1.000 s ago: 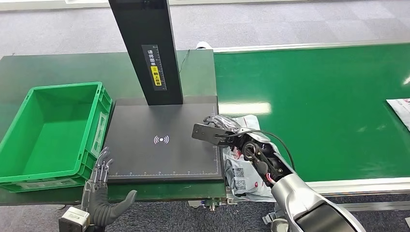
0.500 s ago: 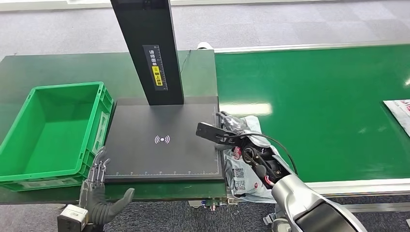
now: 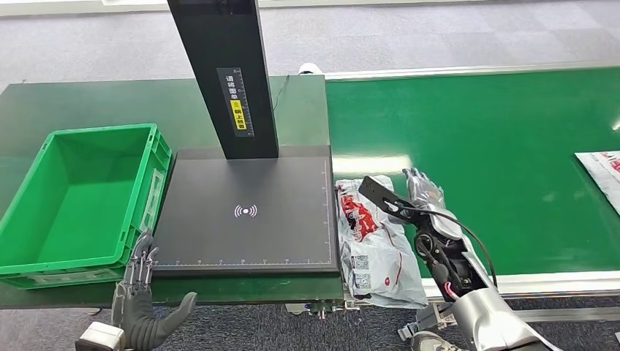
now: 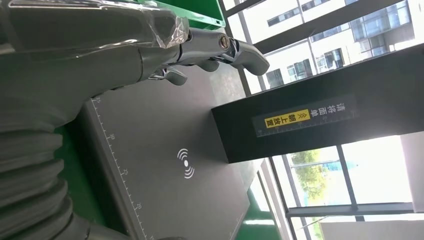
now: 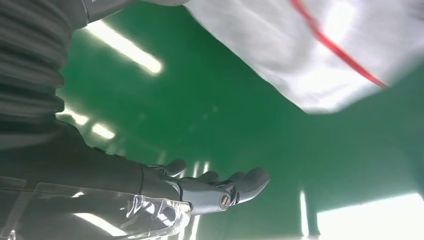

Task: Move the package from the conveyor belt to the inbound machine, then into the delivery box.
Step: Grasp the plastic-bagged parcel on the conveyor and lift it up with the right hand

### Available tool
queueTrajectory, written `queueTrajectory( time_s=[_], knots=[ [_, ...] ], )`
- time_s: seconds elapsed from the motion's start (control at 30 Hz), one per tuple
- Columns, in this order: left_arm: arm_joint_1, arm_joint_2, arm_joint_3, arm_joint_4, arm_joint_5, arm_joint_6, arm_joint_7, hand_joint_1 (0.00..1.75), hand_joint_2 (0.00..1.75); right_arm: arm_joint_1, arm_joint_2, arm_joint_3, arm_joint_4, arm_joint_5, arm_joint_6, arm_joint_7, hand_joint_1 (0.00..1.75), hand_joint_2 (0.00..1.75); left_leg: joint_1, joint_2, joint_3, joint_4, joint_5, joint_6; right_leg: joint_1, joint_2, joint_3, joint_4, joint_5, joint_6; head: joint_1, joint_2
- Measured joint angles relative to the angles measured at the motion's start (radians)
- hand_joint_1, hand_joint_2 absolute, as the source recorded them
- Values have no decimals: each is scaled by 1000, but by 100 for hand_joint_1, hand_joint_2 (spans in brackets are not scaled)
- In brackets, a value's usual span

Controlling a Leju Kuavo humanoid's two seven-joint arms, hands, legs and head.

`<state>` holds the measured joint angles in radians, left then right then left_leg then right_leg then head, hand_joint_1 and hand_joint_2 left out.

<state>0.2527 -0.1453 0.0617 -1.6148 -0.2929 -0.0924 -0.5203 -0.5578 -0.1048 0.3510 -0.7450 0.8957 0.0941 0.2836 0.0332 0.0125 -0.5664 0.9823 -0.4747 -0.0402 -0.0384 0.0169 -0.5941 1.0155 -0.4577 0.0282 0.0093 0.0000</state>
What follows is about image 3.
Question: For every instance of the white red mailer package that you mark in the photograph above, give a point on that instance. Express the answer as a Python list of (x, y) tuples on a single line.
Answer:
[(378, 261), (605, 174)]

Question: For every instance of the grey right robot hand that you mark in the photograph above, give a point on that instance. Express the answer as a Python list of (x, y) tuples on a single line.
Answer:
[(431, 203)]

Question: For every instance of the silver conveyor frame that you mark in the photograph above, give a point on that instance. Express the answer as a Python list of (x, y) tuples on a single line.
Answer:
[(557, 283)]

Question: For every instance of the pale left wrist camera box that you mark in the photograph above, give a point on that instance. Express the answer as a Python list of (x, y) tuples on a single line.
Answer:
[(99, 339)]

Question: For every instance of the green plastic crate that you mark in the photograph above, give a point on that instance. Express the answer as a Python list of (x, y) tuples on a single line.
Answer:
[(82, 203)]

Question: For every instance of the white round object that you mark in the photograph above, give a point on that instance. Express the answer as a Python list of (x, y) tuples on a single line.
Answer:
[(310, 69)]

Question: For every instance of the green conveyor belt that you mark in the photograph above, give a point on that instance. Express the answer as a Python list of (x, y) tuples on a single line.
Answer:
[(508, 145)]

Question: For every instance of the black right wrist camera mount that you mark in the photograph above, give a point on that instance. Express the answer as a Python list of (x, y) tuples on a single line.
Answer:
[(382, 196)]

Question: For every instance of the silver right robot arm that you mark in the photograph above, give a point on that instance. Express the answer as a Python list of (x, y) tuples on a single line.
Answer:
[(489, 315)]

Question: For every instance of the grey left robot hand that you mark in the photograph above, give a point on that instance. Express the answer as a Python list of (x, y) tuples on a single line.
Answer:
[(138, 310)]

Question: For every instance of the black inbound scanner machine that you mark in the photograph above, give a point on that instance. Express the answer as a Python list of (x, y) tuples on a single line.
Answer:
[(266, 242)]

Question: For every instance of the dark green table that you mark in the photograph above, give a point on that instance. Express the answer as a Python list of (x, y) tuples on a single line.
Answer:
[(97, 102)]

